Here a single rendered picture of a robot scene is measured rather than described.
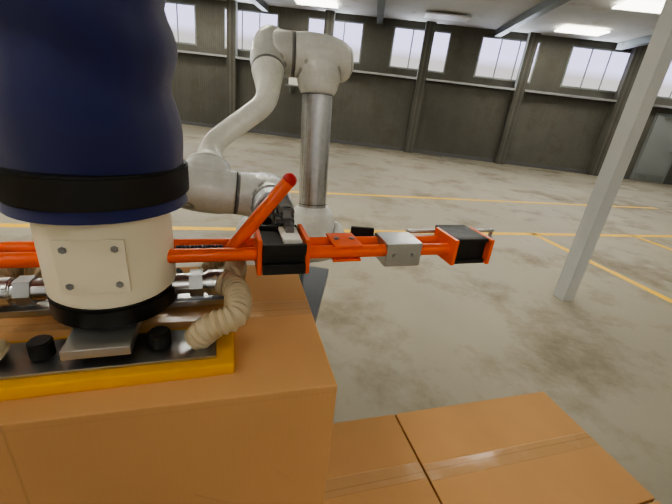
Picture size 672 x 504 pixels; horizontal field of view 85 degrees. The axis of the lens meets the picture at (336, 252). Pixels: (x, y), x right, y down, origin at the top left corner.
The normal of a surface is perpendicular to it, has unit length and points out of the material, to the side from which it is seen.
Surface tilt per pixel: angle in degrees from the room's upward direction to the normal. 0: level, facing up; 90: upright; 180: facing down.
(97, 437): 90
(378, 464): 0
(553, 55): 90
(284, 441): 90
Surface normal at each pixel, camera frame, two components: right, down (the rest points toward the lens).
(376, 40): -0.09, 0.37
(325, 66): 0.23, 0.40
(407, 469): 0.11, -0.92
